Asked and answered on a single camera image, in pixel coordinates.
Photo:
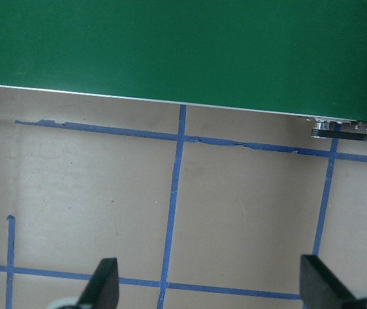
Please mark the green conveyor belt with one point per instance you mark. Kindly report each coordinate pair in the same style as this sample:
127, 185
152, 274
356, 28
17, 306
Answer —
306, 58

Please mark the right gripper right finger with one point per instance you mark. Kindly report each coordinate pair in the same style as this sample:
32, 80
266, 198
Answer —
320, 288

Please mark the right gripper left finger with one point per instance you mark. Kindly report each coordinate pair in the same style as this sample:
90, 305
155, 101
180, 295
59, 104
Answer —
102, 290

